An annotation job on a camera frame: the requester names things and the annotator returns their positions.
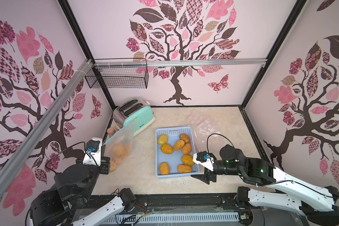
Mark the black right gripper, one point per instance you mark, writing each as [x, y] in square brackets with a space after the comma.
[210, 171]

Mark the black wire wall basket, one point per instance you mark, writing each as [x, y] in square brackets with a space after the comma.
[119, 73]

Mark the reddish potato lower centre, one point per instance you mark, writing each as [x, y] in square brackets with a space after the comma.
[187, 149]

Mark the wrinkled orange potato top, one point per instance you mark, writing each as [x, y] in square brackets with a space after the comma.
[119, 150]

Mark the brown potato right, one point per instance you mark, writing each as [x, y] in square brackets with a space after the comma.
[185, 138]

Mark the black base frame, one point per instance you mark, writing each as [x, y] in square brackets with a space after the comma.
[213, 203]

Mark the white slotted cable duct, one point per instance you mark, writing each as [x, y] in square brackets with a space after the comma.
[161, 219]

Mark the aluminium rail back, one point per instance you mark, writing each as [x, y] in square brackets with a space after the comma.
[210, 62]

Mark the mint green silver toaster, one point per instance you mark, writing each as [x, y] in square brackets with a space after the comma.
[134, 110]

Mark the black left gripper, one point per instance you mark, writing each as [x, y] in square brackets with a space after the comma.
[105, 163]

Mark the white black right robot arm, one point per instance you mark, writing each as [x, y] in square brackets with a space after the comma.
[317, 204]

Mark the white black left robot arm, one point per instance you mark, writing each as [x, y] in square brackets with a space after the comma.
[71, 191]

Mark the clear blue zipper bag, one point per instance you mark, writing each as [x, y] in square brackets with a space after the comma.
[123, 136]

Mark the small pink cup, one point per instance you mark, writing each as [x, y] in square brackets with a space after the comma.
[110, 132]

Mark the light blue perforated plastic basket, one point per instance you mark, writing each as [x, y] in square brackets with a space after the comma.
[173, 160]

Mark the yellow-green potato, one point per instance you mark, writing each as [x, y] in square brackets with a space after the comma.
[162, 139]

